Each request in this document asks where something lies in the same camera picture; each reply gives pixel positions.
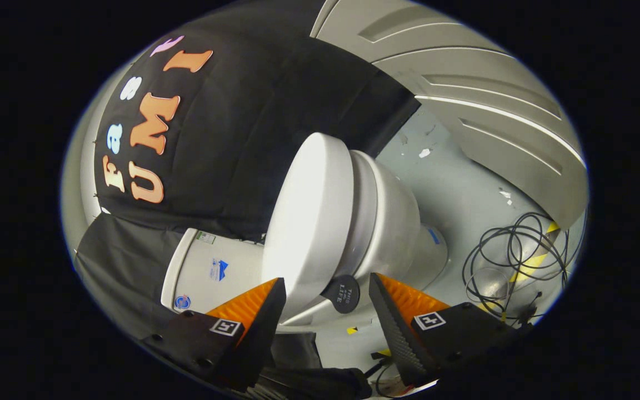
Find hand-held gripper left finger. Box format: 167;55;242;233
142;278;287;391

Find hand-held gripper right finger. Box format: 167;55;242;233
368;273;533;388

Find white toilet lid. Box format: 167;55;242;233
262;132;361;327

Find white toilet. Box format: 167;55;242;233
161;149;448;328

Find dark cloth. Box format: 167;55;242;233
253;332;374;400

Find yellow and black floor tape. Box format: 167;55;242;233
478;221;561;313

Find black backdrop cloth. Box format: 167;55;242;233
76;0;422;341

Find white drawer cabinet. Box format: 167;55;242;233
309;0;588;231

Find black floor cables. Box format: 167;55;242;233
462;211;585;328

